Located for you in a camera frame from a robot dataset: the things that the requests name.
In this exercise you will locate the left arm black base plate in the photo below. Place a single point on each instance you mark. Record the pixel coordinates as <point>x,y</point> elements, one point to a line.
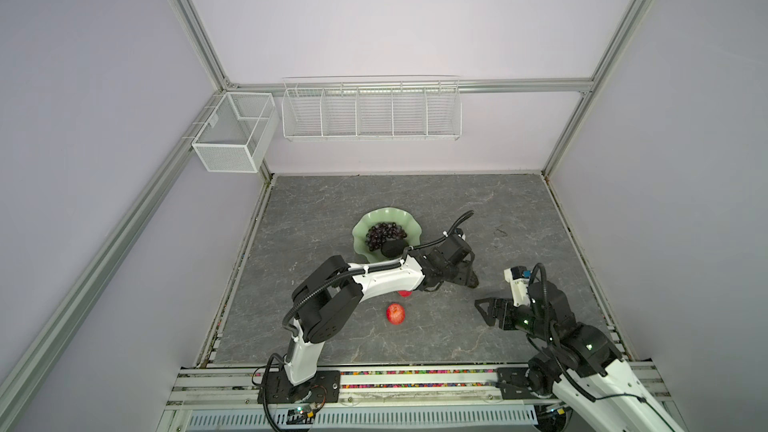
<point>323,387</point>

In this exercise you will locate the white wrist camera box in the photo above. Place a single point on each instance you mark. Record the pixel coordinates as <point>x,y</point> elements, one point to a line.
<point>518,279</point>

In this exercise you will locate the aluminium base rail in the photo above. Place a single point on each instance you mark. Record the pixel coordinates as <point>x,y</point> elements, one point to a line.
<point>380,386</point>

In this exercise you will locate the light green wavy fruit bowl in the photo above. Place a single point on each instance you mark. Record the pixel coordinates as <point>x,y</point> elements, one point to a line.
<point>386,214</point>

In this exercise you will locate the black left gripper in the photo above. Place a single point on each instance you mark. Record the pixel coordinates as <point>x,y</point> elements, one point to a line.
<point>465,274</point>

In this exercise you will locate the white mesh square basket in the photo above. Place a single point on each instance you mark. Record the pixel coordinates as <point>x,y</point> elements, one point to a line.
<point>237,133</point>

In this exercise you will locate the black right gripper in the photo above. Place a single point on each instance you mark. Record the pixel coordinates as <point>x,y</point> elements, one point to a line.
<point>506,304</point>

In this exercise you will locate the aluminium corner frame post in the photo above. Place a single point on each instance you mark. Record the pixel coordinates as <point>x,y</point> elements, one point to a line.
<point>192,25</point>

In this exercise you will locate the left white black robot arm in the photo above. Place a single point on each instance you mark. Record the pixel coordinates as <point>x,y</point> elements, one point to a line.
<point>325,301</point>

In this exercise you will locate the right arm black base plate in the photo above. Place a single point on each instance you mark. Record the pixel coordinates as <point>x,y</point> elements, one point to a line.
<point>517,383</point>

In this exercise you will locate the white perforated cable tray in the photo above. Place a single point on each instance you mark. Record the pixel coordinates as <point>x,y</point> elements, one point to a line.
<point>368,418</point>

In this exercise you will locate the dark fake avocado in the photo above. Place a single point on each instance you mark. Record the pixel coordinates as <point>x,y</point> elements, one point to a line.
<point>393,248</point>

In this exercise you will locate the white wire long shelf basket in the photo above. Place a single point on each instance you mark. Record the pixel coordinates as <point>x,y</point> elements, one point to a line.
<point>410,107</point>

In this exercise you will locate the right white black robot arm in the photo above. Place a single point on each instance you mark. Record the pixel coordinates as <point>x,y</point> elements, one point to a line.
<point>579,366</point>

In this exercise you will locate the dark purple fake grape bunch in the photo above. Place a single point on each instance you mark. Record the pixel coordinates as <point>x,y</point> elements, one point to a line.
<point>382,231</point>

